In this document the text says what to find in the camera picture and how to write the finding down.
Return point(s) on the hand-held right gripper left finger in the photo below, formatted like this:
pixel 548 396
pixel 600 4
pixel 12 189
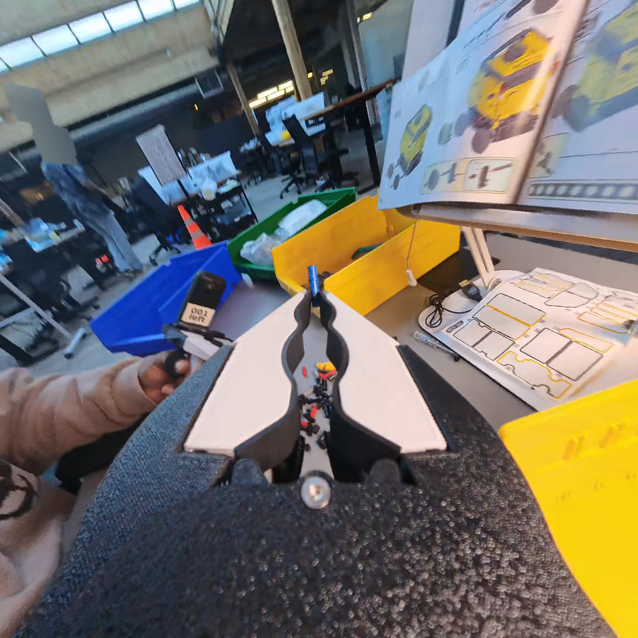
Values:
pixel 244 393

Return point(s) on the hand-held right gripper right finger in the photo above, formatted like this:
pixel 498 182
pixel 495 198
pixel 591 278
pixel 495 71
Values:
pixel 384 393

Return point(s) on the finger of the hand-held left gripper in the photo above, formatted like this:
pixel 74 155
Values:
pixel 204 350

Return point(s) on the pile of small block pieces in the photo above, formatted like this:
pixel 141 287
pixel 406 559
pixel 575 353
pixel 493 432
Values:
pixel 316 398

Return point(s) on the blue plastic parts bin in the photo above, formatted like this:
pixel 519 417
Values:
pixel 129 319

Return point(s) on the blue pin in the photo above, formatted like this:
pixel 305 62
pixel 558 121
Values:
pixel 314 279

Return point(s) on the person's left forearm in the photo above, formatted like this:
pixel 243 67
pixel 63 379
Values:
pixel 65 413

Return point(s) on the grey desk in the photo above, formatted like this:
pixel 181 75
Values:
pixel 393 319

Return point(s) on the orange traffic cone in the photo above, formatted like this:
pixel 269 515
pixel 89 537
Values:
pixel 194 229

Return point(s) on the green plastic parts bin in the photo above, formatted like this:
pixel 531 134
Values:
pixel 249 239

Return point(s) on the clear screwdriver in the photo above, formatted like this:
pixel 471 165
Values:
pixel 436 345

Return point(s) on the bubble wrap bundle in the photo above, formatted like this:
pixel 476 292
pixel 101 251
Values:
pixel 279 234

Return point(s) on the yellow plastic parts bin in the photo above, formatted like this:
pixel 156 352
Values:
pixel 578 498
pixel 369 284

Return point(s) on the green angled beam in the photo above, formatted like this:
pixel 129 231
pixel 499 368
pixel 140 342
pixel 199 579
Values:
pixel 366 250

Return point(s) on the white flip chart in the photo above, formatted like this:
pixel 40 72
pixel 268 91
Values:
pixel 159 154

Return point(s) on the black office chair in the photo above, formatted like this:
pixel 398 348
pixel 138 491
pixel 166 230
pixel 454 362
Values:
pixel 276 159
pixel 304 144

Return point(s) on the black chair armrest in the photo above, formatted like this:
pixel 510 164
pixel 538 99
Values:
pixel 94 458

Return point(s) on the wooden background table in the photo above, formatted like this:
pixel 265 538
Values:
pixel 349 97

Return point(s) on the beige hoodie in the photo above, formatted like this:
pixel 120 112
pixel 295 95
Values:
pixel 25 548

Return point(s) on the open instruction booklet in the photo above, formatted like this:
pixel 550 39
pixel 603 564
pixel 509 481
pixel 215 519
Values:
pixel 498 99

